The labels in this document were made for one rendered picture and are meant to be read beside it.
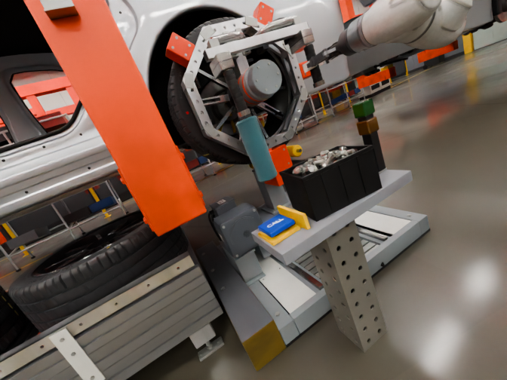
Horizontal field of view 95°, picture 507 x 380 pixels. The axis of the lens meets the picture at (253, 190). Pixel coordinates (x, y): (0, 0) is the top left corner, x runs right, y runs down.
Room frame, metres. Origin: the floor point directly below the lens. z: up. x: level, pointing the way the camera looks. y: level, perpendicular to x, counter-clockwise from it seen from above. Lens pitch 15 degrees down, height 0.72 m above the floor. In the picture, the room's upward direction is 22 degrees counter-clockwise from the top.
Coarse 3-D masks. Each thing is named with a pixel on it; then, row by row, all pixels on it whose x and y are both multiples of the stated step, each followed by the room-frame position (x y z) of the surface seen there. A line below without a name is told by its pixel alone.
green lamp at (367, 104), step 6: (360, 102) 0.64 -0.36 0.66; (366, 102) 0.62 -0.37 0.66; (372, 102) 0.63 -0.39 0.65; (354, 108) 0.65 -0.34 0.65; (360, 108) 0.63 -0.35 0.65; (366, 108) 0.62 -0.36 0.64; (372, 108) 0.63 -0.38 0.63; (354, 114) 0.65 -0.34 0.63; (360, 114) 0.63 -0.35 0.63; (366, 114) 0.62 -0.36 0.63
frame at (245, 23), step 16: (208, 32) 1.05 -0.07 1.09; (256, 32) 1.13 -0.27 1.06; (272, 48) 1.18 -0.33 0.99; (288, 48) 1.16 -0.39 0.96; (192, 64) 1.01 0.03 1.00; (288, 64) 1.20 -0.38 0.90; (192, 80) 1.00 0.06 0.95; (288, 80) 1.21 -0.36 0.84; (192, 96) 1.00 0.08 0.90; (304, 96) 1.16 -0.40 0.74; (288, 112) 1.19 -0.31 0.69; (208, 128) 1.00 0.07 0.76; (288, 128) 1.12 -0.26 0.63; (224, 144) 1.05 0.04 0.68; (240, 144) 1.03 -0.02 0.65; (272, 144) 1.08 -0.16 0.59
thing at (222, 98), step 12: (204, 60) 1.29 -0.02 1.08; (276, 60) 1.23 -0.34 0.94; (204, 72) 1.13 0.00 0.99; (288, 84) 1.24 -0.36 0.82; (216, 96) 1.14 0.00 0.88; (228, 96) 1.16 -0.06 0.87; (276, 96) 1.35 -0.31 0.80; (288, 96) 1.24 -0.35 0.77; (252, 108) 1.19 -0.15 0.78; (264, 108) 1.21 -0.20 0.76; (276, 108) 1.35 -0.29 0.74; (288, 108) 1.23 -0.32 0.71; (240, 120) 1.16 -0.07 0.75; (276, 120) 1.30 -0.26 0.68; (264, 132) 1.19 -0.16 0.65; (276, 132) 1.19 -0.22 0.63
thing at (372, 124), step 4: (368, 120) 0.62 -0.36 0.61; (372, 120) 0.62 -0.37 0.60; (376, 120) 0.63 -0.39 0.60; (360, 124) 0.64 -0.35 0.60; (364, 124) 0.63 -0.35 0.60; (368, 124) 0.62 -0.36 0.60; (372, 124) 0.62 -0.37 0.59; (376, 124) 0.63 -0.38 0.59; (360, 128) 0.64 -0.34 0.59; (364, 128) 0.63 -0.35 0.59; (368, 128) 0.62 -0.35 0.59; (372, 128) 0.62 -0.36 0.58; (376, 128) 0.63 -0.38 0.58; (360, 132) 0.65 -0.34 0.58; (364, 132) 0.63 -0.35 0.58; (368, 132) 0.62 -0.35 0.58; (372, 132) 0.62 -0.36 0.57
